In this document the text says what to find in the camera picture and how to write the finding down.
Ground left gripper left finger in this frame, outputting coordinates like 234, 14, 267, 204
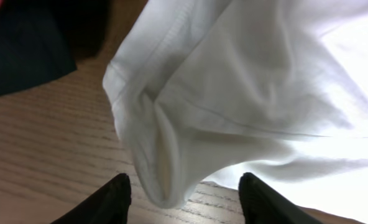
52, 173, 132, 224

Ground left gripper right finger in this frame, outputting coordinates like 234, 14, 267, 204
238, 172, 321, 224

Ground white printed t-shirt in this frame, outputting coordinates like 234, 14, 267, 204
103, 0, 368, 223

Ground black shorts with red waistband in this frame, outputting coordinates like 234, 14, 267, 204
0, 0, 111, 96

